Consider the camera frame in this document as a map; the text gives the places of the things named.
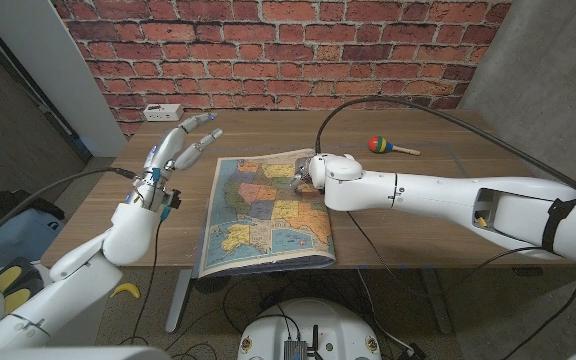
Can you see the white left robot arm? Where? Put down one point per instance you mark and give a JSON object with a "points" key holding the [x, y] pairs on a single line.
{"points": [[78, 280]]}

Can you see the black cloth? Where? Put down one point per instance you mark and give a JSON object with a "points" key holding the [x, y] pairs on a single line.
{"points": [[3, 205]]}

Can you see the yellow banana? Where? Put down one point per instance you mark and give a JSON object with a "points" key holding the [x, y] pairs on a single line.
{"points": [[127, 288]]}

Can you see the black antenna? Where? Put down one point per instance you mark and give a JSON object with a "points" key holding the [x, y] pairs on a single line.
{"points": [[316, 342]]}

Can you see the black and yellow foot pedal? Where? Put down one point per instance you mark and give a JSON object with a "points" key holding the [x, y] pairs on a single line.
{"points": [[15, 287]]}

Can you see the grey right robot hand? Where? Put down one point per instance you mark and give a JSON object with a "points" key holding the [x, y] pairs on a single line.
{"points": [[302, 172]]}

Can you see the black floor fan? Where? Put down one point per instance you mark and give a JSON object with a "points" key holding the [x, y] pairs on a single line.
{"points": [[211, 285]]}

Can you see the grey electronics box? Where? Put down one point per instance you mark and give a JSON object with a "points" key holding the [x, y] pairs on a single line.
{"points": [[294, 350]]}

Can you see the red brick printed backdrop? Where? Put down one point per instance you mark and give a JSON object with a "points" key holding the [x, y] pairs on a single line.
{"points": [[278, 55]]}

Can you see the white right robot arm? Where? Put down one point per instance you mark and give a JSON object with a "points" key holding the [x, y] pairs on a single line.
{"points": [[443, 195]]}

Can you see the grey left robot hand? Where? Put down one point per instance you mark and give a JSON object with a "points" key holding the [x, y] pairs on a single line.
{"points": [[160, 160]]}

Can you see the white robot torso base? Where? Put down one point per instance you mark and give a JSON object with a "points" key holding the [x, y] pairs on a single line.
{"points": [[338, 330]]}

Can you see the blue plastic bin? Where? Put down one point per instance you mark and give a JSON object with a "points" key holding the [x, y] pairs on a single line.
{"points": [[8, 240]]}

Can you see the white power outlet box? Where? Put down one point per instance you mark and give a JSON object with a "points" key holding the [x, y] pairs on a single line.
{"points": [[163, 112]]}

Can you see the grey table leg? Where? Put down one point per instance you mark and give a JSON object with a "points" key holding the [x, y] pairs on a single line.
{"points": [[438, 305]]}

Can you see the colourful striped wooden maraca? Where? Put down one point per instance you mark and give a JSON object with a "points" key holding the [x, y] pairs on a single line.
{"points": [[378, 144]]}

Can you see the white table leg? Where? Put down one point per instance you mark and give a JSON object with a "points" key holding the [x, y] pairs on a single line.
{"points": [[177, 305]]}

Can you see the printed United States map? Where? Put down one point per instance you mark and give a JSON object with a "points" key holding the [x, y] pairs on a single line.
{"points": [[263, 220]]}

